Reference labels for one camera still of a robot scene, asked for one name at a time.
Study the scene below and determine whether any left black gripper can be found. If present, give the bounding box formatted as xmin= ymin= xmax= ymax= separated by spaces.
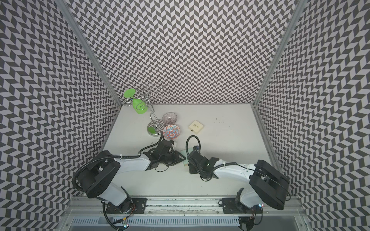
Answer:
xmin=160 ymin=151 xmax=187 ymax=167

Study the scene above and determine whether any cream jewelry box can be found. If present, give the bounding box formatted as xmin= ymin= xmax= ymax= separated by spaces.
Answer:
xmin=188 ymin=120 xmax=204 ymax=134

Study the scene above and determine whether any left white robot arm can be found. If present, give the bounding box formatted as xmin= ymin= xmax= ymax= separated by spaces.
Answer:
xmin=72 ymin=138 xmax=186 ymax=207

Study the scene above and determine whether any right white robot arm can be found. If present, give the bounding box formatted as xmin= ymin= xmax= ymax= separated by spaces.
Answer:
xmin=187 ymin=146 xmax=290 ymax=213

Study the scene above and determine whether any floral patterned ceramic bowl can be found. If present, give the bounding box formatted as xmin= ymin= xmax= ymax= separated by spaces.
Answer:
xmin=162 ymin=125 xmax=181 ymax=140

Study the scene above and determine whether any clear ribbed glass bowl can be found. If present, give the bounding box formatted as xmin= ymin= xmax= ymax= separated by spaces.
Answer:
xmin=162 ymin=112 xmax=178 ymax=125

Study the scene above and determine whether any green leaf lower ornament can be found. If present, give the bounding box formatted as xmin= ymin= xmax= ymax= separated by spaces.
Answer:
xmin=133 ymin=99 xmax=147 ymax=115

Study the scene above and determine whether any green leaf ornament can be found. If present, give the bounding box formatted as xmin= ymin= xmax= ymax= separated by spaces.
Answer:
xmin=123 ymin=88 xmax=136 ymax=99
xmin=133 ymin=99 xmax=147 ymax=115

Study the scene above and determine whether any green leaf upper ornament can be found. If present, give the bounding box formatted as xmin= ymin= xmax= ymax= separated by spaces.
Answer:
xmin=123 ymin=88 xmax=136 ymax=99

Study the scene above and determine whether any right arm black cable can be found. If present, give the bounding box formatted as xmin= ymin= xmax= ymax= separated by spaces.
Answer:
xmin=185 ymin=135 xmax=202 ymax=174

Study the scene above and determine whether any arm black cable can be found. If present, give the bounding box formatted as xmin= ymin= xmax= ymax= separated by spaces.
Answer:
xmin=185 ymin=135 xmax=202 ymax=174
xmin=138 ymin=131 xmax=165 ymax=155

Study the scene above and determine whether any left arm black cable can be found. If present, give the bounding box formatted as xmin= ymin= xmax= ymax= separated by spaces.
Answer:
xmin=138 ymin=131 xmax=165 ymax=155

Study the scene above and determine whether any silver wire jewelry stand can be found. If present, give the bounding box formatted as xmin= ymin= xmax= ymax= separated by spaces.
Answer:
xmin=139 ymin=84 xmax=164 ymax=137

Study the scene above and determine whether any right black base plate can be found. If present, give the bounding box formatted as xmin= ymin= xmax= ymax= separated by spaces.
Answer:
xmin=218 ymin=197 xmax=262 ymax=214

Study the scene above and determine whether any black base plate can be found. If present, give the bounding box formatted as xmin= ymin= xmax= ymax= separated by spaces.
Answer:
xmin=106 ymin=197 xmax=147 ymax=215
xmin=218 ymin=197 xmax=262 ymax=214

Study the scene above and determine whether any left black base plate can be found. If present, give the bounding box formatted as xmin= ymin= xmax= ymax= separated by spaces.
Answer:
xmin=106 ymin=197 xmax=147 ymax=215

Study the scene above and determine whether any aluminium front rail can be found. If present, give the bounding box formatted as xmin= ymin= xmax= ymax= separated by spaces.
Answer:
xmin=62 ymin=196 xmax=307 ymax=217

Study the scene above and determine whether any aluminium corner post left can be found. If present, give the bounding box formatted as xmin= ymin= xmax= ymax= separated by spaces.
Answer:
xmin=55 ymin=0 xmax=122 ymax=107

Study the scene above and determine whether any aluminium corner post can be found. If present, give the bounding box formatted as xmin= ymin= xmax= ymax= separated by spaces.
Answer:
xmin=252 ymin=0 xmax=308 ymax=107
xmin=55 ymin=0 xmax=122 ymax=107

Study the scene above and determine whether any aluminium corner post right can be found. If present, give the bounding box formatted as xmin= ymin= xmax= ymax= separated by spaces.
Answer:
xmin=252 ymin=0 xmax=308 ymax=107

